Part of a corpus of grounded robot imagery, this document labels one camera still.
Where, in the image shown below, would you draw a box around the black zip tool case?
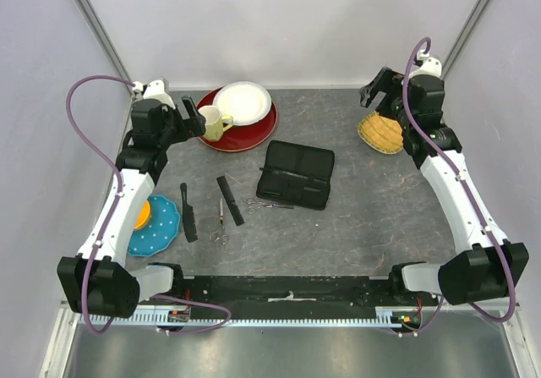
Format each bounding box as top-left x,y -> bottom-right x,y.
256,140 -> 335,211

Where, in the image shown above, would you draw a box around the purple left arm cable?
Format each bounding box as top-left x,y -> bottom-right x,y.
65,74 -> 232,336

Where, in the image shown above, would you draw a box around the grey slotted cable duct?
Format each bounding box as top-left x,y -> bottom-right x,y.
78,305 -> 402,327

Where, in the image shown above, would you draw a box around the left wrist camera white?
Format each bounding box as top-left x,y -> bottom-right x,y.
131,78 -> 175,108

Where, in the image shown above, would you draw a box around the white paper plate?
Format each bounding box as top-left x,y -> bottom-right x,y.
213,81 -> 272,126

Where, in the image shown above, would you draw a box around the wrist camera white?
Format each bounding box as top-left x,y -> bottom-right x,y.
409,51 -> 442,79
131,78 -> 175,108

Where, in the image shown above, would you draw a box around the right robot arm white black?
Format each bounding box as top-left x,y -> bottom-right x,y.
359,67 -> 529,305

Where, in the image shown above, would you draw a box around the orange small bowl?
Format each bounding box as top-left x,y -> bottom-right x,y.
134,200 -> 151,231

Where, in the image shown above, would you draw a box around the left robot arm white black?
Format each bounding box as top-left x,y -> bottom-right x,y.
57,93 -> 205,318

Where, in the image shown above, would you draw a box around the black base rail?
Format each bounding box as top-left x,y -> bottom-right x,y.
137,274 -> 440,320

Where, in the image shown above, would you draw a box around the black straight comb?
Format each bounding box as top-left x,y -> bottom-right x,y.
216,176 -> 244,226

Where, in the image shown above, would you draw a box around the black handled comb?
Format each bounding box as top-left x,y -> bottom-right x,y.
180,183 -> 198,243

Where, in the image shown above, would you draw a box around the yellow woven bamboo basket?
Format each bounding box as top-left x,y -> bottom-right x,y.
358,112 -> 403,155

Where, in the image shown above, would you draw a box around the pale yellow mug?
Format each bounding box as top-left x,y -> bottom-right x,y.
199,105 -> 234,142

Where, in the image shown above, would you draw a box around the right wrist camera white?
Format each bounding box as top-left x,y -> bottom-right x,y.
409,51 -> 442,79

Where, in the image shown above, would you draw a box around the blue dotted plate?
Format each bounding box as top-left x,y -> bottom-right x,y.
128,194 -> 182,257

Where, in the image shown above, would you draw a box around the silver hair scissors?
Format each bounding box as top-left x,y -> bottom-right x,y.
210,198 -> 229,245

